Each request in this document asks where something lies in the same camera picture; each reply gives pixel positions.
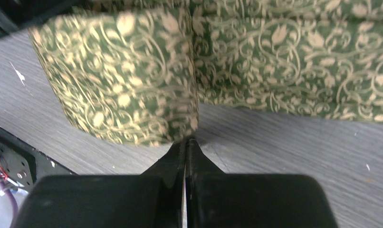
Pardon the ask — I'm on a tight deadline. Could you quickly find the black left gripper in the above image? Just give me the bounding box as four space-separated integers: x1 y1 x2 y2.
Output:
0 0 84 38

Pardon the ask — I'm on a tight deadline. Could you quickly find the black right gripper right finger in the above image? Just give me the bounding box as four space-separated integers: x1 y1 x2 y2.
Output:
185 138 337 228

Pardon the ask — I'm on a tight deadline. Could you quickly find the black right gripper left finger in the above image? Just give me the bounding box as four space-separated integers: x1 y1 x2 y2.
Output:
12 141 186 228

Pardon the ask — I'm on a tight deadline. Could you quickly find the green floral patterned tie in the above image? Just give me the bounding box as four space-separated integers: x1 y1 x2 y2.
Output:
29 0 383 146

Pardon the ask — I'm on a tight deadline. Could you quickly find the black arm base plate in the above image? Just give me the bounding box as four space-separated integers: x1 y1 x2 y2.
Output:
0 127 75 192

